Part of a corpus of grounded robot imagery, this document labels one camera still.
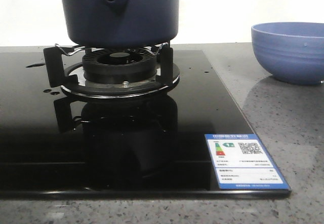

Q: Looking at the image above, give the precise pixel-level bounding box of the blue ceramic bowl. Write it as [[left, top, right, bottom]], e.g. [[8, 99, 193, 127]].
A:
[[251, 22, 323, 85]]

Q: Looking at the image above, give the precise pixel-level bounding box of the dark blue cooking pot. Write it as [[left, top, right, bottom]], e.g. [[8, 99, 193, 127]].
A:
[[62, 0, 179, 48]]

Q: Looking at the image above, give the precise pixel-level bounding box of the black round gas burner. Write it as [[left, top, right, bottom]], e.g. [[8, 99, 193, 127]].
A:
[[82, 50, 157, 84]]

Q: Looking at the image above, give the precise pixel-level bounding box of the black glass gas cooktop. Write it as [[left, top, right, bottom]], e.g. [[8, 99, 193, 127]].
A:
[[1, 51, 291, 199]]

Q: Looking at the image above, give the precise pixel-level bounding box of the black pot support grate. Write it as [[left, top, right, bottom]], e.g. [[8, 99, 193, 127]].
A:
[[44, 43, 180, 99]]

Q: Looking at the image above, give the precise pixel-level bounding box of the blue white energy label sticker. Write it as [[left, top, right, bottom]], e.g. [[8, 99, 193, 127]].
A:
[[205, 134, 290, 191]]

